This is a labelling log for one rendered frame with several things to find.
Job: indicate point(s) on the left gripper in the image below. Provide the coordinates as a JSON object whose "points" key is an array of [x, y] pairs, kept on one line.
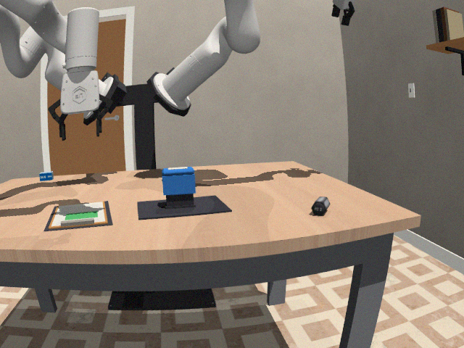
{"points": [[343, 5]]}

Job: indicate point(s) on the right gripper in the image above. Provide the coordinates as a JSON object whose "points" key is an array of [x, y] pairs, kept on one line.
{"points": [[80, 89]]}

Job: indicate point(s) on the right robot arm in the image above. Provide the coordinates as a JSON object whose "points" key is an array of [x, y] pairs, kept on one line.
{"points": [[46, 34]]}

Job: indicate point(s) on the dark grey flat mat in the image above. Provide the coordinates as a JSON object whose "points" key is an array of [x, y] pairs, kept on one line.
{"points": [[204, 205]]}

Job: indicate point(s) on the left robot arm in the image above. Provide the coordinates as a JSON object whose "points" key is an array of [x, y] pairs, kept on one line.
{"points": [[241, 34]]}

